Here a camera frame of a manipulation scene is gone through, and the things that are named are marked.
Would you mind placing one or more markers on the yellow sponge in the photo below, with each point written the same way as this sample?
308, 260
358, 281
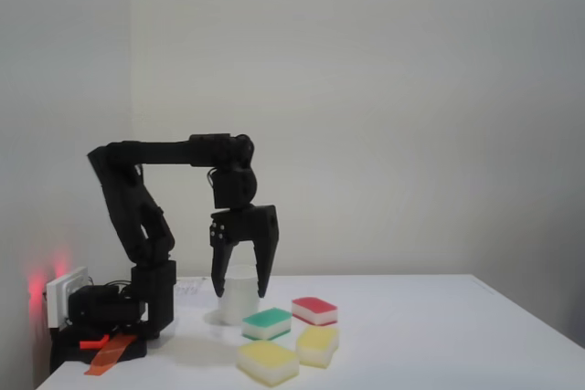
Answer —
267, 355
317, 340

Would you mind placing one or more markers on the white paper cup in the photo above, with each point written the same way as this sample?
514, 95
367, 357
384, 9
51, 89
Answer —
237, 294

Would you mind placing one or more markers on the red sponge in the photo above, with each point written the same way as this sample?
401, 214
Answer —
314, 304

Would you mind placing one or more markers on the orange table clamp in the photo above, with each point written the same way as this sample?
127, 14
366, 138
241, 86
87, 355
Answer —
109, 353

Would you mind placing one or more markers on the white power strip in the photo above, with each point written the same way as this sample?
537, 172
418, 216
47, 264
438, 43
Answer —
57, 298

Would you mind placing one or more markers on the green sponge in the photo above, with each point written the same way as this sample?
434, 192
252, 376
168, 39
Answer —
267, 317

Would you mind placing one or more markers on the black power adapter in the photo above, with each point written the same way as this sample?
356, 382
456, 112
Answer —
100, 305

